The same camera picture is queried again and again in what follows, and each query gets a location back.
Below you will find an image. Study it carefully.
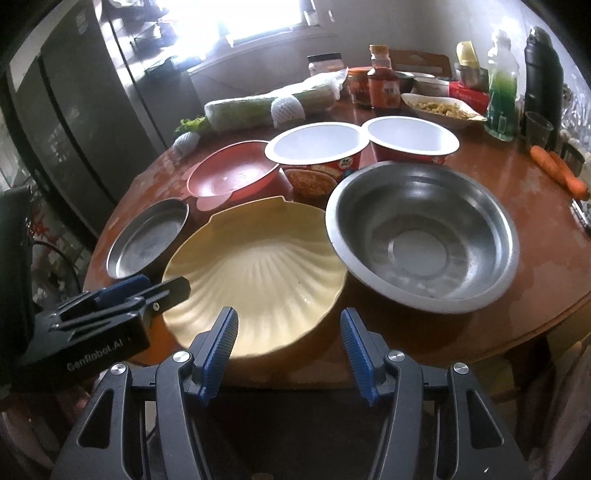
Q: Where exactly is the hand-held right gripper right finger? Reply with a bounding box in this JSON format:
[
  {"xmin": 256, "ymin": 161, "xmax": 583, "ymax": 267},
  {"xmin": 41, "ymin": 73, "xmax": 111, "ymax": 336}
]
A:
[{"xmin": 340, "ymin": 308, "xmax": 527, "ymax": 480}]

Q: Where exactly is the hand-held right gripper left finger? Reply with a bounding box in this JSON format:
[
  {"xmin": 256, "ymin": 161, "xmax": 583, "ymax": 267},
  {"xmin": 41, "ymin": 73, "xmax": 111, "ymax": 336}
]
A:
[{"xmin": 48, "ymin": 306, "xmax": 239, "ymax": 480}]

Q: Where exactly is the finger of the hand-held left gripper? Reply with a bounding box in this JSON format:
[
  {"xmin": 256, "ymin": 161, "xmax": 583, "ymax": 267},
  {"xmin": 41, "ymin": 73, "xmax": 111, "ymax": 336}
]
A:
[
  {"xmin": 55, "ymin": 275, "xmax": 152, "ymax": 324},
  {"xmin": 48, "ymin": 277, "xmax": 192, "ymax": 334}
]

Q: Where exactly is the small steel plate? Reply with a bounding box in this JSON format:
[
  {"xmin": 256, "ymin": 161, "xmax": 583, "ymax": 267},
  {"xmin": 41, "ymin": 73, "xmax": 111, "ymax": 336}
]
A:
[{"xmin": 106, "ymin": 199, "xmax": 190, "ymax": 280}]

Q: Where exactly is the yellow shell-shaped plate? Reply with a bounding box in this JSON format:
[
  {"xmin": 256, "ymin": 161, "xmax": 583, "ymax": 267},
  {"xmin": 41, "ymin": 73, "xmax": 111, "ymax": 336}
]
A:
[{"xmin": 161, "ymin": 196, "xmax": 349, "ymax": 361}]

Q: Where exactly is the large steel bowl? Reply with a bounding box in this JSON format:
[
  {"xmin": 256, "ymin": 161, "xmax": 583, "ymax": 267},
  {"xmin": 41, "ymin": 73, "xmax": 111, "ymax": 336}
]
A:
[{"xmin": 324, "ymin": 161, "xmax": 522, "ymax": 315}]

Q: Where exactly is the instant noodle paper bowl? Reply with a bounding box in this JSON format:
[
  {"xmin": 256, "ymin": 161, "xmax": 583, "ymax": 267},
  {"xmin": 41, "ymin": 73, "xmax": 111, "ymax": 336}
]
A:
[
  {"xmin": 264, "ymin": 122, "xmax": 370, "ymax": 200},
  {"xmin": 366, "ymin": 115, "xmax": 460, "ymax": 167}
]

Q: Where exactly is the small foam net fruit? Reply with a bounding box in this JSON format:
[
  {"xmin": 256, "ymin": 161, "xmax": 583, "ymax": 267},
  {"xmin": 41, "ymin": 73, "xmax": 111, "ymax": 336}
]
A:
[{"xmin": 173, "ymin": 130, "xmax": 200, "ymax": 158}]

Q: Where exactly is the green lettuce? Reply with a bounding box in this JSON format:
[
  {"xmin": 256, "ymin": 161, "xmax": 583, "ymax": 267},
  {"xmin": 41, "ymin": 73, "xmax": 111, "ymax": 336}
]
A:
[{"xmin": 174, "ymin": 116, "xmax": 208, "ymax": 137}]

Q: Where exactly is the grey refrigerator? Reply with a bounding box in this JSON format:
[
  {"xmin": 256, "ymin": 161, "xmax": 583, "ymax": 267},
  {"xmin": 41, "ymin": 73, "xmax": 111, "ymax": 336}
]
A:
[{"xmin": 0, "ymin": 0, "xmax": 199, "ymax": 222}]

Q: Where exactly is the wrapped napa cabbage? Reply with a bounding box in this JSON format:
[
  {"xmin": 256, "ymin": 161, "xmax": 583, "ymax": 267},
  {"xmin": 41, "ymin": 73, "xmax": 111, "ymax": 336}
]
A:
[{"xmin": 204, "ymin": 74, "xmax": 345, "ymax": 132}]

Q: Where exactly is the large foam net fruit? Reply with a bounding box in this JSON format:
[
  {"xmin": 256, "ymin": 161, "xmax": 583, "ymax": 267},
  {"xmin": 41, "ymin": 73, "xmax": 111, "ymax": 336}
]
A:
[{"xmin": 270, "ymin": 96, "xmax": 306, "ymax": 129}]

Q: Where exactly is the white oval dish of food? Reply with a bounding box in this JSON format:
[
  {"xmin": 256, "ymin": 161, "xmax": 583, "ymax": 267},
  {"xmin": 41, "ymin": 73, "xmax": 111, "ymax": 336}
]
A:
[{"xmin": 401, "ymin": 93, "xmax": 488, "ymax": 130}]

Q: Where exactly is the small metal tool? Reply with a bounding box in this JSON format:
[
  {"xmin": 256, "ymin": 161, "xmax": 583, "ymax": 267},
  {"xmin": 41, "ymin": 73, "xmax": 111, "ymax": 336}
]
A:
[{"xmin": 570, "ymin": 198, "xmax": 591, "ymax": 232}]

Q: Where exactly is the chili sauce jar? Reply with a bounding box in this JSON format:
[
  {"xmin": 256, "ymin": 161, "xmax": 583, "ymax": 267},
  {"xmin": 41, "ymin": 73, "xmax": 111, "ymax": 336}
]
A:
[{"xmin": 347, "ymin": 67, "xmax": 376, "ymax": 108}]

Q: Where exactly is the carrot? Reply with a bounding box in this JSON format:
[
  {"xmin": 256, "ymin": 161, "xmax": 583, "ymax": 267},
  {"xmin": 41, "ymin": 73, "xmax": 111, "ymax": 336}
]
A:
[
  {"xmin": 530, "ymin": 145, "xmax": 589, "ymax": 200},
  {"xmin": 549, "ymin": 152, "xmax": 577, "ymax": 180}
]

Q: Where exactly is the sauce bottle with orange cap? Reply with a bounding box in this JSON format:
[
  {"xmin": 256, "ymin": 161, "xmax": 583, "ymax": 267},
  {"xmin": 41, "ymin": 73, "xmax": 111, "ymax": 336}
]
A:
[{"xmin": 367, "ymin": 45, "xmax": 402, "ymax": 112}]

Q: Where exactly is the clear jar with black lid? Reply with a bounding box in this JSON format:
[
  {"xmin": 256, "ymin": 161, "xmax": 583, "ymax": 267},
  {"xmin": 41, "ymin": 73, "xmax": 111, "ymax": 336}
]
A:
[{"xmin": 307, "ymin": 53, "xmax": 345, "ymax": 77}]

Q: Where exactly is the red tissue box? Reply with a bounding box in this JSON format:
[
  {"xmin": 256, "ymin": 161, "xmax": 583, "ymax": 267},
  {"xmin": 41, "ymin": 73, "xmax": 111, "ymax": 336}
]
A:
[{"xmin": 449, "ymin": 80, "xmax": 491, "ymax": 116}]

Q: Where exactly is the window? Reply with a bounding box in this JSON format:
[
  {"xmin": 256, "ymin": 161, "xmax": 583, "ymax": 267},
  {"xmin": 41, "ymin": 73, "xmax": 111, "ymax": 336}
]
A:
[{"xmin": 185, "ymin": 0, "xmax": 333, "ymax": 51}]

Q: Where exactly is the glass cup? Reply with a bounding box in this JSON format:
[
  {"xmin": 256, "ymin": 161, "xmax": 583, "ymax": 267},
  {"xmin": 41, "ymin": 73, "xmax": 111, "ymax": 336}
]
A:
[{"xmin": 524, "ymin": 112, "xmax": 554, "ymax": 151}]

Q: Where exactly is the green liquid plastic bottle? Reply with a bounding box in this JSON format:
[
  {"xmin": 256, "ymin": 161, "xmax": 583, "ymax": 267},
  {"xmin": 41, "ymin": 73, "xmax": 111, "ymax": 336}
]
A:
[{"xmin": 484, "ymin": 30, "xmax": 522, "ymax": 141}]

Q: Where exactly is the small steel cup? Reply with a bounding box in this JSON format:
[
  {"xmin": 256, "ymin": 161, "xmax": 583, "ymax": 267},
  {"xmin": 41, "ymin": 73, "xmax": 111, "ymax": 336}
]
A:
[{"xmin": 561, "ymin": 141, "xmax": 585, "ymax": 169}]

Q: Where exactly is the small steel bowl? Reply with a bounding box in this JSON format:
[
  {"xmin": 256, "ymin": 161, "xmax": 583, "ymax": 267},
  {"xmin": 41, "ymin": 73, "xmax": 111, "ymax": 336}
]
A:
[{"xmin": 455, "ymin": 62, "xmax": 490, "ymax": 90}]

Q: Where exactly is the wooden chair with cutout back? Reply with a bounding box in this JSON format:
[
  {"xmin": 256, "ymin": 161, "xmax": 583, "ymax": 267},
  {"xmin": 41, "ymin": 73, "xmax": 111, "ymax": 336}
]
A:
[{"xmin": 390, "ymin": 50, "xmax": 453, "ymax": 77}]

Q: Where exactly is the clear plastic bag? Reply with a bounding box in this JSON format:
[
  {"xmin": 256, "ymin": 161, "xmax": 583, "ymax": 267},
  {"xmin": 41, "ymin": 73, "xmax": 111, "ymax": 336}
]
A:
[{"xmin": 561, "ymin": 60, "xmax": 591, "ymax": 153}]

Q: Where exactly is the black thermos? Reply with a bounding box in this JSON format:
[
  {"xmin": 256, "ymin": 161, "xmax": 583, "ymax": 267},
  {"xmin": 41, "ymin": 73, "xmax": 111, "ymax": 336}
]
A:
[{"xmin": 523, "ymin": 27, "xmax": 565, "ymax": 132}]

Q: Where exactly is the black braided cable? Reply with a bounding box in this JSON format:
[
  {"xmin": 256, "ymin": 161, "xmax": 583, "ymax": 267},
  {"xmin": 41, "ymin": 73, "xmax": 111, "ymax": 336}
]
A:
[{"xmin": 30, "ymin": 237, "xmax": 81, "ymax": 296}]

